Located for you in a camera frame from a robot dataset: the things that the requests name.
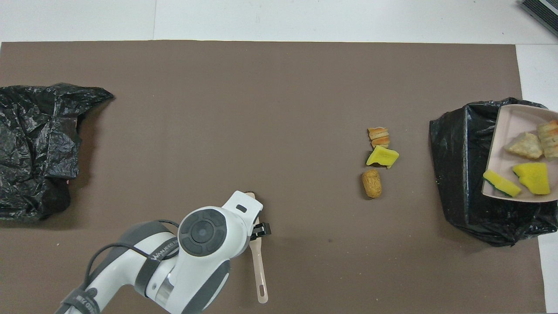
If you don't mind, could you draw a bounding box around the dark ribbed panel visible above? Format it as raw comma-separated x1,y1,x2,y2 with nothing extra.
519,0,558,38

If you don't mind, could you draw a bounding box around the beige hand brush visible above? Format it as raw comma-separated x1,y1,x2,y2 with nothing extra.
244,191,269,304

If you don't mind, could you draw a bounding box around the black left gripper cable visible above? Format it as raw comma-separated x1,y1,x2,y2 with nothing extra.
85,219,180,288

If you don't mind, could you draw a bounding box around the crumpled black bag bin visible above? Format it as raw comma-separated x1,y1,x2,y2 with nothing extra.
0,83,115,221

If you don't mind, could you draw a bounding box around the brown table mat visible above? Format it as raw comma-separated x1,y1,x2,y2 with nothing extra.
0,41,546,314

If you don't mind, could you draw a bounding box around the pale bread chunk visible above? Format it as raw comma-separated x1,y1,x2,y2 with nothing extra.
506,132,544,160

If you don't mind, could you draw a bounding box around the boxy black bag bin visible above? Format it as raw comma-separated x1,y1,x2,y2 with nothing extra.
429,97,558,247

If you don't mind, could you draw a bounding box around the long striped croissant piece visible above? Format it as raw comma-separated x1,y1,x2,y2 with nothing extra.
536,120,558,160

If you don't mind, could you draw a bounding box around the short striped croissant piece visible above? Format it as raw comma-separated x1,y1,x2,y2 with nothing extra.
367,126,391,149

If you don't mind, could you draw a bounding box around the yellow sponge piece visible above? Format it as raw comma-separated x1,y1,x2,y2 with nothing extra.
512,162,551,195
365,145,400,169

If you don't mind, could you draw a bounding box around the beige plastic dustpan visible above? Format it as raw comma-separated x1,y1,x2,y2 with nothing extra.
481,104,558,202

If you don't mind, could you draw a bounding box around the brown oval bread roll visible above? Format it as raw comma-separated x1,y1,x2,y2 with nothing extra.
362,169,383,199

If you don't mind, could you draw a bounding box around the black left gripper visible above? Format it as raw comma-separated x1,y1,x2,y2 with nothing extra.
249,222,272,240

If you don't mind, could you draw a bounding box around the yellow sponge green backing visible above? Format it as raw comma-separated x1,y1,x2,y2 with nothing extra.
483,169,522,198

